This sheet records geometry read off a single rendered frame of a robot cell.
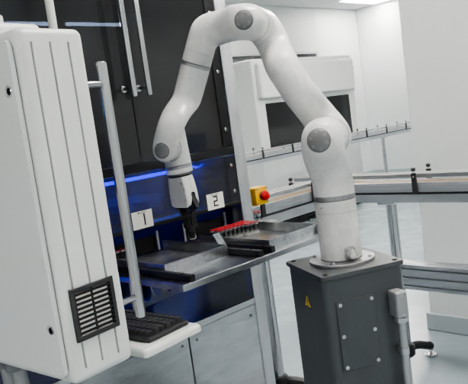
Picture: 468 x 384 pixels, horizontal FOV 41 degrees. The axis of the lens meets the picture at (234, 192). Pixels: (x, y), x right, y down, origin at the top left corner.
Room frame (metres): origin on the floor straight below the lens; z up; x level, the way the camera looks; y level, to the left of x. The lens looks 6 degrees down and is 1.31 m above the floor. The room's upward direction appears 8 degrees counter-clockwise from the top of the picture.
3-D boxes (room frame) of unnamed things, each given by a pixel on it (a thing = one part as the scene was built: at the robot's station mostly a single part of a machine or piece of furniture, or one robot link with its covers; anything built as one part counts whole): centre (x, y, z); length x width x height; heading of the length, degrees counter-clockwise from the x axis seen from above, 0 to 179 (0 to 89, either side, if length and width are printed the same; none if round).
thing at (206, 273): (2.09, 0.09, 0.87); 0.70 x 0.48 x 0.02; 134
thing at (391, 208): (2.87, -0.72, 0.46); 0.09 x 0.09 x 0.77; 44
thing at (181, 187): (1.96, 0.16, 1.12); 0.10 x 0.08 x 0.11; 37
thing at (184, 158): (1.95, 0.17, 1.26); 0.09 x 0.08 x 0.13; 164
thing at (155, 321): (1.63, 0.36, 0.82); 0.40 x 0.14 x 0.02; 50
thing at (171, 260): (2.02, 0.26, 0.90); 0.34 x 0.26 x 0.04; 44
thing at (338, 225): (1.79, -0.29, 0.95); 0.19 x 0.19 x 0.18
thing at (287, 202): (2.81, -0.20, 0.92); 0.69 x 0.16 x 0.16; 134
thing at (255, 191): (2.51, -0.09, 1.00); 0.08 x 0.07 x 0.07; 44
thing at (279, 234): (2.18, -0.07, 0.90); 0.34 x 0.26 x 0.04; 44
